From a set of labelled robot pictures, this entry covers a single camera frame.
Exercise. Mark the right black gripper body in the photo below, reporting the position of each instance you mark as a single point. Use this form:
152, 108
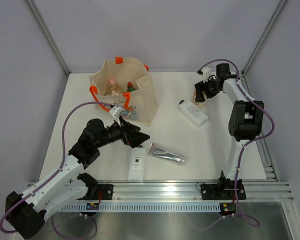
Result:
211, 90

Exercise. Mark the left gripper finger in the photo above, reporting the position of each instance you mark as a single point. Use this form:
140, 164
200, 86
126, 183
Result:
127, 128
136, 138

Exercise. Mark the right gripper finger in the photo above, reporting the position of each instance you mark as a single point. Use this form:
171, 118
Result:
200, 87
200, 96

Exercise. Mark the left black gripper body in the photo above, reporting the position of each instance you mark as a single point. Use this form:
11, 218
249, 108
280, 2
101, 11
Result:
122, 135

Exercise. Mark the cream lotion bottle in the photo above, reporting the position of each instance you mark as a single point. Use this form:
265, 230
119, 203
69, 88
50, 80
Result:
198, 104

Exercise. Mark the white bottle black cap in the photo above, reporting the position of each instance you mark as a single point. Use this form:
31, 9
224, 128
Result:
137, 165

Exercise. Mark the green bottle red cap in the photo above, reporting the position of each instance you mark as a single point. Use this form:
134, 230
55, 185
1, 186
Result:
130, 87

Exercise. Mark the peach bottle pink cap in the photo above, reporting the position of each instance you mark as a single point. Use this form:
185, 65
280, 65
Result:
113, 89

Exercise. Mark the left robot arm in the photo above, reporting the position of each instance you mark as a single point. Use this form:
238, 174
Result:
28, 211

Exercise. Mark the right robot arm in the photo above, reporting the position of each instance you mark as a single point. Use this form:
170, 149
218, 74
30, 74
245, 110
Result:
245, 122

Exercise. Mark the white flat bottle right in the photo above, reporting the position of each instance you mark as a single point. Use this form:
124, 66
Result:
194, 114

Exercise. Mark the silver tube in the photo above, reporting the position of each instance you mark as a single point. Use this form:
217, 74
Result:
162, 153

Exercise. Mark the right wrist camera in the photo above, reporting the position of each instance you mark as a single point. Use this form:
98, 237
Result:
205, 73

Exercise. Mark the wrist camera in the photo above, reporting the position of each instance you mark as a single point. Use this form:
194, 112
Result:
116, 112
205, 73

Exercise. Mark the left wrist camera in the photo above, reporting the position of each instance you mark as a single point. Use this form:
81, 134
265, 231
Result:
116, 112

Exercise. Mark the canvas bag orange handles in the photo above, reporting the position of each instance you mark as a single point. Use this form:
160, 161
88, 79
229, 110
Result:
140, 105

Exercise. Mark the aluminium mounting rail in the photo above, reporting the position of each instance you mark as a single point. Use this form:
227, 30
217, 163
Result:
187, 191

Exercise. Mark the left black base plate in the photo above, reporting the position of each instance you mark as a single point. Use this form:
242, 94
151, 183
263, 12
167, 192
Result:
105, 191

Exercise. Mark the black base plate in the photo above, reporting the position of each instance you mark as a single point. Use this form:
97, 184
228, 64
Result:
213, 192
105, 191

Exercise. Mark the white slotted cable duct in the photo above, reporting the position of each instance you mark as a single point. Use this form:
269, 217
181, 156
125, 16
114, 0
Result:
143, 207

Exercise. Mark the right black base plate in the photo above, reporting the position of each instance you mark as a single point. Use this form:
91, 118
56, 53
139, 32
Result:
213, 192

